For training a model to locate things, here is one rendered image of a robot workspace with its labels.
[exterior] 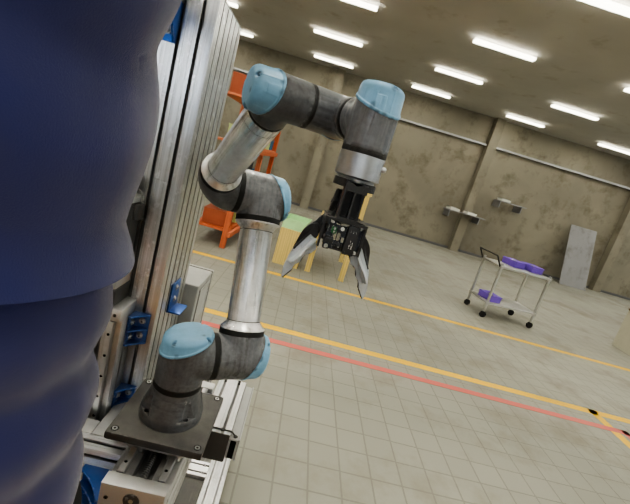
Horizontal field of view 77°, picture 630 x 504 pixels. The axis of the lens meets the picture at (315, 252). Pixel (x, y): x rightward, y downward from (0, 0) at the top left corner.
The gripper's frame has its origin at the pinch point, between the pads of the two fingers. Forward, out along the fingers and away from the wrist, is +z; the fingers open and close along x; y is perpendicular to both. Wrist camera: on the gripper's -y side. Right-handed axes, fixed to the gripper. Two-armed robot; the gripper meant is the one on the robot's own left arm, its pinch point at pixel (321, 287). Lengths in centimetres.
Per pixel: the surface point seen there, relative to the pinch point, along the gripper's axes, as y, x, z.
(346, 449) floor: -156, 64, 152
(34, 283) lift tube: 44, -23, -9
